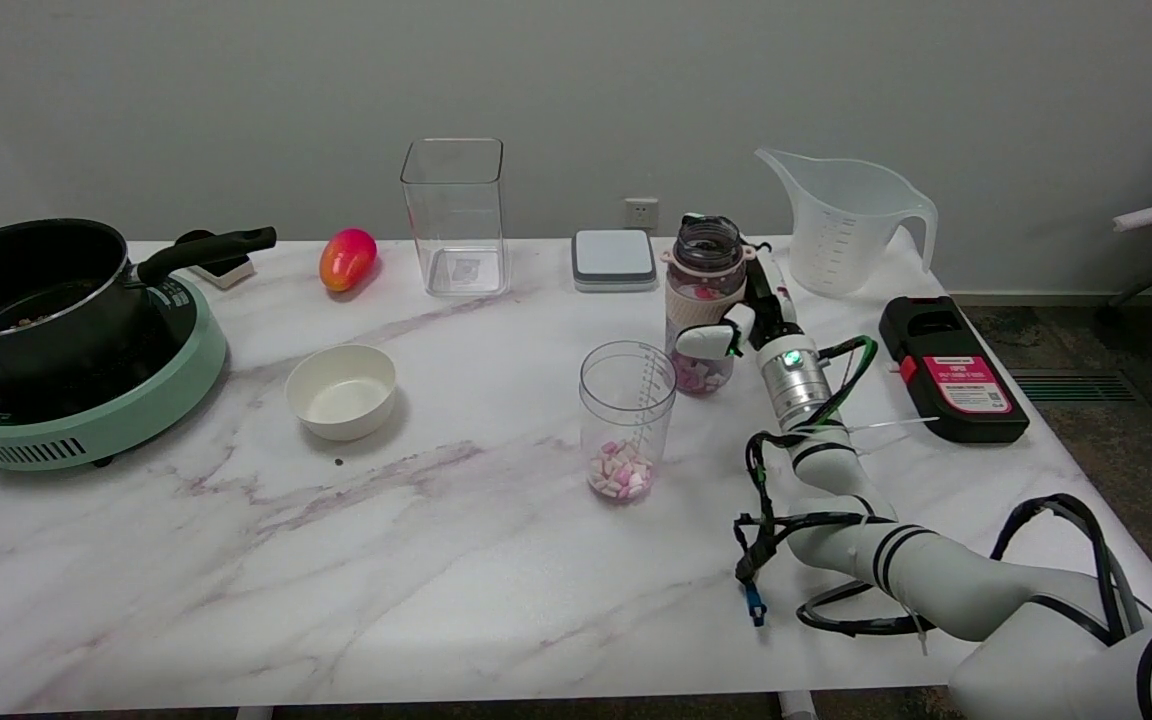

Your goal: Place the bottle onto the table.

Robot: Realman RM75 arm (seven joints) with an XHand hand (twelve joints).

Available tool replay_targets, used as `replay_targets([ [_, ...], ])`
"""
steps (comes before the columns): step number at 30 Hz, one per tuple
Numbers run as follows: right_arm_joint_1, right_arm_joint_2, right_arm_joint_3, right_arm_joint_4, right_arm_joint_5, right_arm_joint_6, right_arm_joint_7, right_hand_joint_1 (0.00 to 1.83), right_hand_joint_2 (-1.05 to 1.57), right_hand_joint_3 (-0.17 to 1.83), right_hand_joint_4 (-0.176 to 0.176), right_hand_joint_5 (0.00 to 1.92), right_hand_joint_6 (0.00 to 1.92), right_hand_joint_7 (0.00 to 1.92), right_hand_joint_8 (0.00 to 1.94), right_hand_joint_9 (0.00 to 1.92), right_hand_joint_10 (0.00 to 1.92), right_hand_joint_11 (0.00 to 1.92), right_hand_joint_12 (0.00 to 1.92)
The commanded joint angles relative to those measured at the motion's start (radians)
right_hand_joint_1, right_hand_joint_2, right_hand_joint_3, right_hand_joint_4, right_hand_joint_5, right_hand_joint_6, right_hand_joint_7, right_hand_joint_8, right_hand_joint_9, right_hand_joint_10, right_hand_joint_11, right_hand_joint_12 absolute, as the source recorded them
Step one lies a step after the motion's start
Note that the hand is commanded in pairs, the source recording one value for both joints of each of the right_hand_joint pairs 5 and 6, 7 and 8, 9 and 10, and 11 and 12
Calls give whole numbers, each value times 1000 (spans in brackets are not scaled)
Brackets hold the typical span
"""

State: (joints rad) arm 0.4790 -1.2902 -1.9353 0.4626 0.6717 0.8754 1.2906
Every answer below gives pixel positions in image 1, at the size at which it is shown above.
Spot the red orange mango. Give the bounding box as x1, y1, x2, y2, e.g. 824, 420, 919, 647
319, 228, 379, 293

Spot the black wrapped cable bundle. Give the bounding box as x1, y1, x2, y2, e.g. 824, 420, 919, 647
732, 335, 883, 629

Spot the large clear measuring pitcher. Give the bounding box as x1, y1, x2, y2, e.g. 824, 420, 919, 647
754, 148, 939, 299

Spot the small white black object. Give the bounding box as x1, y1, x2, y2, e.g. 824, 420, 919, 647
176, 230, 257, 291

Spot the clear measuring cup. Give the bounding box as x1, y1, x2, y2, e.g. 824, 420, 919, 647
579, 341, 678, 503

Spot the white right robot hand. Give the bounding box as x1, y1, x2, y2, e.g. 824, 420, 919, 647
675, 212, 805, 362

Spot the white grey kitchen scale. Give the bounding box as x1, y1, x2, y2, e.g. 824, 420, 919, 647
571, 230, 659, 294

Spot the tall clear square container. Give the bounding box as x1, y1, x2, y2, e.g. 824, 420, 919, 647
400, 138, 510, 298

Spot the black device with pink label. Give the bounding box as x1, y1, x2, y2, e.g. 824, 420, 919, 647
879, 295, 1031, 445

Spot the clear bottle with candies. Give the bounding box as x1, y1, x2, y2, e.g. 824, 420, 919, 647
662, 215, 750, 397

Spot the white bowl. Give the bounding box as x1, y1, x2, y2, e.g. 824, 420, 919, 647
284, 344, 399, 442

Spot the black cable loop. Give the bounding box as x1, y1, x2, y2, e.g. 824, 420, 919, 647
796, 493, 1143, 642

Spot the pink white candy pile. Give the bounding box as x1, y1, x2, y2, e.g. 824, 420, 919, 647
588, 440, 656, 500

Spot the black saucepan with handle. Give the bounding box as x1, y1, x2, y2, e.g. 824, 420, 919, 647
0, 218, 278, 387

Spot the white zip tie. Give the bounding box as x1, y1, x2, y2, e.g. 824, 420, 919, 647
794, 416, 941, 437

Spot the floor vent grille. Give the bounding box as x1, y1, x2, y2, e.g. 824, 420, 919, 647
1008, 371, 1139, 404

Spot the green induction cooker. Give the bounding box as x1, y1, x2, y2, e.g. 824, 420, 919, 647
0, 272, 229, 472

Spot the green robot cable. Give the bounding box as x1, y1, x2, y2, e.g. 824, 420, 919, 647
816, 337, 880, 403

